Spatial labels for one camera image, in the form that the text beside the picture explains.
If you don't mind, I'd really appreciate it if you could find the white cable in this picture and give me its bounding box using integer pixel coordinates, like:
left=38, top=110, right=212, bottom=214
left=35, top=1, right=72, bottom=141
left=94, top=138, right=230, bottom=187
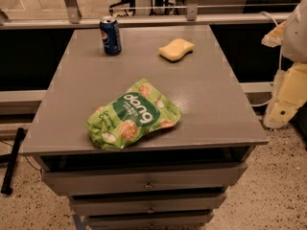
left=250, top=11, right=285, bottom=108

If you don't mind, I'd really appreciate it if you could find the blue pepsi can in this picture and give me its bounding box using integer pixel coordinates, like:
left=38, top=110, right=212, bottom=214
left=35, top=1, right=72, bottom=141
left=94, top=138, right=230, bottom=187
left=100, top=16, right=122, bottom=56

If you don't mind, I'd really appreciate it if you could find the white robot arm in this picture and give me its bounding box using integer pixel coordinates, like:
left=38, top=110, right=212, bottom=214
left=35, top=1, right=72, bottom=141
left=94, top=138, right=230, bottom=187
left=262, top=0, right=307, bottom=128

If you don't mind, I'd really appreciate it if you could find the green rice chip bag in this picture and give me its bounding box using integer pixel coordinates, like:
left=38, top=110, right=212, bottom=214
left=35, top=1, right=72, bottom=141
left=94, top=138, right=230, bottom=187
left=85, top=79, right=181, bottom=150

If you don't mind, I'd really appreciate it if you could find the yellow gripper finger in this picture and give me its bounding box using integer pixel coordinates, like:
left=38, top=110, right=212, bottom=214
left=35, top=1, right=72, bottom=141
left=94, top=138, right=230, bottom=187
left=263, top=101, right=298, bottom=129
left=261, top=22, right=286, bottom=47

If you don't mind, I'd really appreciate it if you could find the grey drawer cabinet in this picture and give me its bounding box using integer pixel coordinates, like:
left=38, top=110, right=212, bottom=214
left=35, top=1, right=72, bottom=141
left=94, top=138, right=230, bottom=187
left=22, top=26, right=267, bottom=230

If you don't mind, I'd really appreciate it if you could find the black bar on floor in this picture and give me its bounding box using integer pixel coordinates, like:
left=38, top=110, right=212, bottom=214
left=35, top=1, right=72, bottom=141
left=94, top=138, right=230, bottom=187
left=0, top=127, right=26, bottom=196

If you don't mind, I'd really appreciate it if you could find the yellow sponge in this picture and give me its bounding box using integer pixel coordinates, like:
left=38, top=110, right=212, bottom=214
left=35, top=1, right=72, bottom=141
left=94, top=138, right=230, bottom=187
left=158, top=38, right=195, bottom=62

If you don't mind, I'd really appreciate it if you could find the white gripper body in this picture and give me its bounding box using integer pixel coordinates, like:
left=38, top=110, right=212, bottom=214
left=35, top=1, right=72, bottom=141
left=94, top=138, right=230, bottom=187
left=273, top=62, right=307, bottom=110

